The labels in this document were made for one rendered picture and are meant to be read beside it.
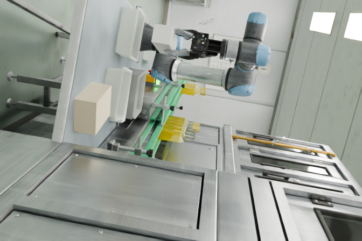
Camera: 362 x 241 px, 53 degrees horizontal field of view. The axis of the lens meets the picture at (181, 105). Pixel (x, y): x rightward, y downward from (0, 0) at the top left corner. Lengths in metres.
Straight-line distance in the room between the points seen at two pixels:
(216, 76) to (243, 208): 0.93
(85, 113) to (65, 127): 0.08
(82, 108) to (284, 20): 6.98
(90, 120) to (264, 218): 0.63
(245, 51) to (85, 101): 0.55
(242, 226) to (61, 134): 0.62
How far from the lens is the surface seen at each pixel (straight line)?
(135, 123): 1.91
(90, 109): 1.21
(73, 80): 1.19
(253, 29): 1.39
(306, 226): 1.01
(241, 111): 8.16
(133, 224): 0.83
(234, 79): 1.73
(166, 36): 1.20
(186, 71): 1.81
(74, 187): 0.97
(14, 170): 1.03
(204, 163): 2.04
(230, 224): 0.89
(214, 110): 8.14
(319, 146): 2.91
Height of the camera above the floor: 1.16
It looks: 4 degrees down
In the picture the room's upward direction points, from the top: 100 degrees clockwise
